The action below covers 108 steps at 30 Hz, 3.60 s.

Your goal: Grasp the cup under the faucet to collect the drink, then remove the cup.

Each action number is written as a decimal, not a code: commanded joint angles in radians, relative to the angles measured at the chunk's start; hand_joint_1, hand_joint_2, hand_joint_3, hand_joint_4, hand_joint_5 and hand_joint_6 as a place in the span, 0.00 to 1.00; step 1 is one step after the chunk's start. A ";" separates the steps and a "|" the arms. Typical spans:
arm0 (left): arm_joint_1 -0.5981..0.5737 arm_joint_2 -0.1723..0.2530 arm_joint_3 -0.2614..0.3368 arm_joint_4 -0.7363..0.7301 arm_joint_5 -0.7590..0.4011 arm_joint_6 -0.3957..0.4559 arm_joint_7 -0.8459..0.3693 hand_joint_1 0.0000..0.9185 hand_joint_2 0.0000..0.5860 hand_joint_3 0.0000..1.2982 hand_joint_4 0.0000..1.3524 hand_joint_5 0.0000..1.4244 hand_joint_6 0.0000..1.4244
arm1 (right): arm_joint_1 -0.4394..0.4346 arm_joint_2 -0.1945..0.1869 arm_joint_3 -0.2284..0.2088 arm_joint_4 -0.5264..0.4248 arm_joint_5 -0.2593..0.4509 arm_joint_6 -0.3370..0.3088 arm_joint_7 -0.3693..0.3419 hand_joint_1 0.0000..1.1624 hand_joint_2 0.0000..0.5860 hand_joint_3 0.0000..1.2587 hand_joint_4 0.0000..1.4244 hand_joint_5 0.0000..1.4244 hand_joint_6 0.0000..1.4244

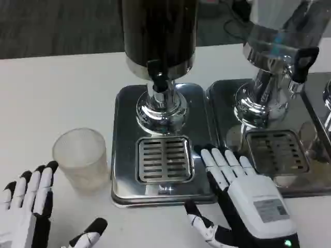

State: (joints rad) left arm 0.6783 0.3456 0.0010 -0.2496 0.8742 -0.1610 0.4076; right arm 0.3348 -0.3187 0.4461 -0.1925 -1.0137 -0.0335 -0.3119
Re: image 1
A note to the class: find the steel drip tray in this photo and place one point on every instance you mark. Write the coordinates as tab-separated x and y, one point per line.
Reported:
316	108
225	116
124	144

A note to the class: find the slotted steel drip grid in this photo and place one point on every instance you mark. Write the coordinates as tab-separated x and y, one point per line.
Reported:
276	152
165	158

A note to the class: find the clear tank steel drink dispenser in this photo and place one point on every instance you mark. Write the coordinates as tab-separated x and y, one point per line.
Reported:
274	31

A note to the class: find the clear ribbed glass cup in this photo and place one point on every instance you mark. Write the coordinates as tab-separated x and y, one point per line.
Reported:
82	165

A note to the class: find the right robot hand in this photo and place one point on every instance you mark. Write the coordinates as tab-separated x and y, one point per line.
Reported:
258	204

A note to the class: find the dark tank drink dispenser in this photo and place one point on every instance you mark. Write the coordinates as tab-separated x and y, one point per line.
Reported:
157	28

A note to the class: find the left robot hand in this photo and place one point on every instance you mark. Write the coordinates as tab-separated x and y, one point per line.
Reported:
24	206

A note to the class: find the steel tap with black lever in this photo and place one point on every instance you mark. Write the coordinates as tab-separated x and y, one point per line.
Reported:
305	64

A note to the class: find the steel dispenser pedestal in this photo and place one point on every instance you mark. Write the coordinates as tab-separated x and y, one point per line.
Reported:
327	103

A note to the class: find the black tap of dark dispenser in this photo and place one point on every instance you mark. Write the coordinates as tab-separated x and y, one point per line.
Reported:
158	77

